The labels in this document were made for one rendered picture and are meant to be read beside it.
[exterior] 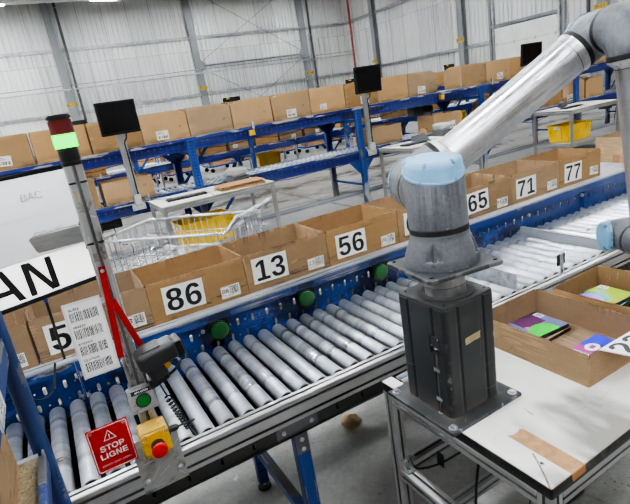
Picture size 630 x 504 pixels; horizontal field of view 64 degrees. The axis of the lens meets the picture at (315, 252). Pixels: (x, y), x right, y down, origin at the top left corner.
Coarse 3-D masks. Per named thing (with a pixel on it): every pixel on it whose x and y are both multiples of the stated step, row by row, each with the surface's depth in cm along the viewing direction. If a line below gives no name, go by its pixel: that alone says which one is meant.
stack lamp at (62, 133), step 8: (64, 120) 110; (56, 128) 109; (64, 128) 110; (72, 128) 112; (56, 136) 110; (64, 136) 110; (72, 136) 111; (56, 144) 110; (64, 144) 110; (72, 144) 111
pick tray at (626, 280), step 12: (576, 276) 182; (588, 276) 186; (600, 276) 189; (612, 276) 185; (624, 276) 181; (564, 288) 179; (576, 288) 183; (588, 288) 188; (624, 288) 182; (588, 300) 165; (600, 300) 161; (624, 312) 156
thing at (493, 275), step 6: (486, 270) 216; (492, 270) 213; (498, 270) 210; (504, 270) 208; (474, 276) 224; (480, 276) 220; (486, 276) 217; (492, 276) 214; (498, 276) 211; (504, 276) 208; (510, 276) 205; (516, 276) 203; (492, 282) 215; (498, 282) 212; (504, 282) 209; (510, 282) 206; (516, 282) 204; (510, 288) 207; (516, 288) 205
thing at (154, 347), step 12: (168, 336) 128; (144, 348) 125; (156, 348) 124; (168, 348) 125; (180, 348) 126; (144, 360) 122; (156, 360) 124; (168, 360) 125; (144, 372) 123; (156, 372) 126; (168, 372) 128; (156, 384) 126
